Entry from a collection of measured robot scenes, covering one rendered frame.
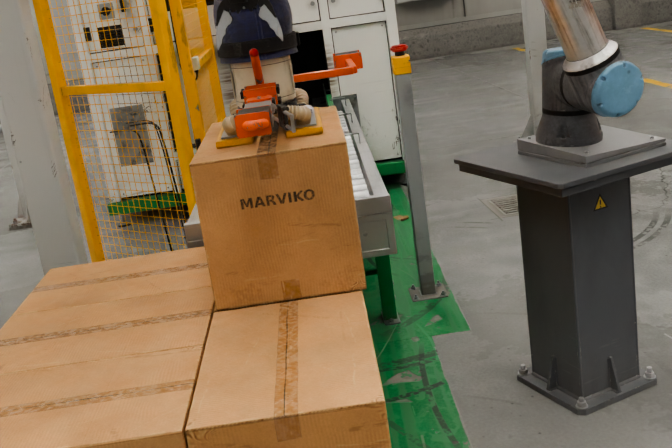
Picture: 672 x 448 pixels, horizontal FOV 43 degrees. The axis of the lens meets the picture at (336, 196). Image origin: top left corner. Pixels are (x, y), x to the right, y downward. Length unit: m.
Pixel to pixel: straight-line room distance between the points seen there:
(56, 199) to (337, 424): 2.23
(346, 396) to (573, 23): 1.12
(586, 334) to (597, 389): 0.19
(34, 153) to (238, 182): 1.66
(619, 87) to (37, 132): 2.31
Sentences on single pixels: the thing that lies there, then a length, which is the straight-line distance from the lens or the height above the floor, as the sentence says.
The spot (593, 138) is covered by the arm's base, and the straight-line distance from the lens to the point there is 2.53.
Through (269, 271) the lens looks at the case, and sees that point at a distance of 2.23.
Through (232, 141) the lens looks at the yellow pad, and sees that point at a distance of 2.29.
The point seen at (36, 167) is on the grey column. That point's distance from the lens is 3.70.
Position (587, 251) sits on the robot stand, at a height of 0.48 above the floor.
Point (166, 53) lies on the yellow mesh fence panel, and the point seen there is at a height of 1.12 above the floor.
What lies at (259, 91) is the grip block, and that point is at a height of 1.10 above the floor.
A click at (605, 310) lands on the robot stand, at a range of 2.68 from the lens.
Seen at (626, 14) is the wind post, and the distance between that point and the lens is 12.51.
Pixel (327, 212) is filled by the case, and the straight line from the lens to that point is 2.18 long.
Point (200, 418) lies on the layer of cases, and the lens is 1.77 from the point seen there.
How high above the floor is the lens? 1.37
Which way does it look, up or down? 15 degrees down
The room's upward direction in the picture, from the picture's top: 8 degrees counter-clockwise
